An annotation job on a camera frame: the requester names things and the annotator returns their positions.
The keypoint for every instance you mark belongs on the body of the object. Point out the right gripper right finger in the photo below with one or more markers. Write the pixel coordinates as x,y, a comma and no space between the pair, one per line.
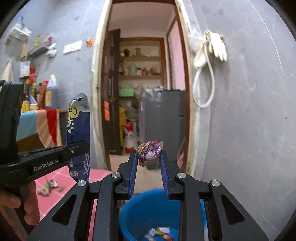
207,209

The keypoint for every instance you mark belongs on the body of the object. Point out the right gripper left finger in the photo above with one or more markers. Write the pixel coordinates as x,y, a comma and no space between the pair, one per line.
70,218

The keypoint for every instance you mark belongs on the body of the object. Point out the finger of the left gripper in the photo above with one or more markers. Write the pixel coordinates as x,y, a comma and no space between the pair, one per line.
42,159

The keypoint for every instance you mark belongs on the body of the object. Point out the green white wrapper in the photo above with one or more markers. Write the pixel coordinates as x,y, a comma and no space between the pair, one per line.
45,190

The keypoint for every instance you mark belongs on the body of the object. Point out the purple candy wrapper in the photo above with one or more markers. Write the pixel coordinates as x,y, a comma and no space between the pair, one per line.
149,151

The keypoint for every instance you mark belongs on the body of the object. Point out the blue snack wrapper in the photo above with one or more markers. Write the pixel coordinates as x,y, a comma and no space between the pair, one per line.
78,130

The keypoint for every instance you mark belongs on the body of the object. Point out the trash pieces in bucket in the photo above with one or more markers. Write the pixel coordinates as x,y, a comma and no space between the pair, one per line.
162,232

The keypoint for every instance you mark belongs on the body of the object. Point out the person's left hand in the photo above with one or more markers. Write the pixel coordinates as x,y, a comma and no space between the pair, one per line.
32,215

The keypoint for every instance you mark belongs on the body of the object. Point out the blue plastic bucket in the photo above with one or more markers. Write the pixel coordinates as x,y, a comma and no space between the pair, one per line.
149,210

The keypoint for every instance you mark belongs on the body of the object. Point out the blue striped towel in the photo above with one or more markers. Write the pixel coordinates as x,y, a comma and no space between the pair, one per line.
38,129

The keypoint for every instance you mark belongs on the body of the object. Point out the red white rice sack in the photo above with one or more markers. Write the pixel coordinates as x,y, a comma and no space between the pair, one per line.
130,141

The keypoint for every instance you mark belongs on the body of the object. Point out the orange seasoning bag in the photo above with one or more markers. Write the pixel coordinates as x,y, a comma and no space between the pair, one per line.
42,95

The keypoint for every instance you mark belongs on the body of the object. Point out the large dark oil jug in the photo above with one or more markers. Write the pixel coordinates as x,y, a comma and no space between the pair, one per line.
51,95

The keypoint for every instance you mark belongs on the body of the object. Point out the grey washing machine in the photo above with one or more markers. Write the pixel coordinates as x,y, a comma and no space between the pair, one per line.
161,116

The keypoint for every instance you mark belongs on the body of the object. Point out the beige hanging cloth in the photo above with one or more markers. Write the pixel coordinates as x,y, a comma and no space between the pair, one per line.
7,74

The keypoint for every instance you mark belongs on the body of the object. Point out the green storage box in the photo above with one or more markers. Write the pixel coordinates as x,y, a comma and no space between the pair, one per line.
126,92

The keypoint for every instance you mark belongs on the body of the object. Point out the white rubber gloves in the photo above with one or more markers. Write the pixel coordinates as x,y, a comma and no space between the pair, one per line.
211,43

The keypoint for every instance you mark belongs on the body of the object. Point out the wall spice rack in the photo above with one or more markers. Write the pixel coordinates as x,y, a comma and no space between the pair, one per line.
40,46

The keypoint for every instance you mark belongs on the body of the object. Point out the white wall power strip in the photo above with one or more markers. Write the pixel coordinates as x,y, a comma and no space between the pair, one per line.
73,47

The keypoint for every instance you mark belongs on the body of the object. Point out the white wall basket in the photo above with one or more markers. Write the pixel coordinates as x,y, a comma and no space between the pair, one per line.
20,32

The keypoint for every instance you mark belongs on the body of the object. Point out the orange wall hook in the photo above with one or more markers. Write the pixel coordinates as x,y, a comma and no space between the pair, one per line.
89,42

